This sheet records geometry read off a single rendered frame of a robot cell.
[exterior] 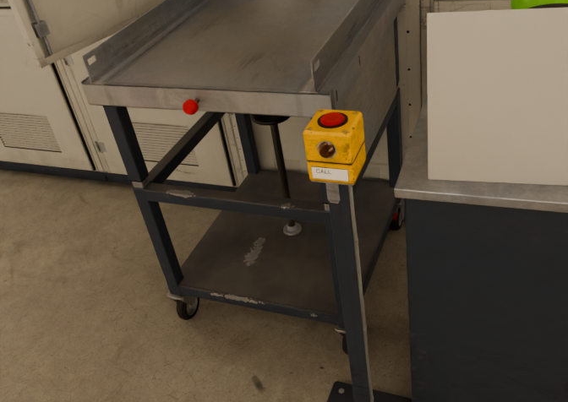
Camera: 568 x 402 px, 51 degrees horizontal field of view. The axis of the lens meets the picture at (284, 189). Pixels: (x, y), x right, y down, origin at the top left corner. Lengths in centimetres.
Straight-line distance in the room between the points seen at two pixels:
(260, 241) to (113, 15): 80
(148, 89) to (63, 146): 143
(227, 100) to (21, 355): 118
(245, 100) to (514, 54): 56
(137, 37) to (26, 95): 120
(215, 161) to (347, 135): 143
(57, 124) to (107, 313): 96
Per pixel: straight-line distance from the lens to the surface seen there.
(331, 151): 95
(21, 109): 281
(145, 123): 240
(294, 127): 210
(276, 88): 124
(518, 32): 95
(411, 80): 190
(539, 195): 106
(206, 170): 237
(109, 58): 152
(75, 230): 253
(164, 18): 171
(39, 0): 171
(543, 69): 97
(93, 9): 179
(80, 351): 202
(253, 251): 186
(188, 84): 133
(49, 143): 282
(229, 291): 175
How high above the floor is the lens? 137
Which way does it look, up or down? 35 degrees down
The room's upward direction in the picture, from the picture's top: 10 degrees counter-clockwise
